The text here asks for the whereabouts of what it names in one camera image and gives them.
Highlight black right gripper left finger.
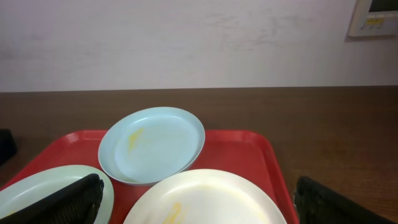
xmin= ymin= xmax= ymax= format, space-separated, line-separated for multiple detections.
xmin=1 ymin=174 xmax=104 ymax=224

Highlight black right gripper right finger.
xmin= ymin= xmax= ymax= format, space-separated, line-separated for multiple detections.
xmin=294 ymin=176 xmax=395 ymax=224

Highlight pale green plate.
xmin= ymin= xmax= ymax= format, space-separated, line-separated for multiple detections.
xmin=1 ymin=165 xmax=114 ymax=224

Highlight light blue plate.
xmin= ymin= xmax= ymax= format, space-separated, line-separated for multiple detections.
xmin=98 ymin=107 xmax=205 ymax=185

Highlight white cream plate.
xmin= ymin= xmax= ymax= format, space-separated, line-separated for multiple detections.
xmin=124 ymin=169 xmax=287 ymax=224

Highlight black object at table edge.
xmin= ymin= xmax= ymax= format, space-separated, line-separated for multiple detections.
xmin=0 ymin=129 xmax=17 ymax=165

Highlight white wall control panel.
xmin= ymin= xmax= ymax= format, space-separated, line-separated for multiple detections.
xmin=348 ymin=0 xmax=397 ymax=37

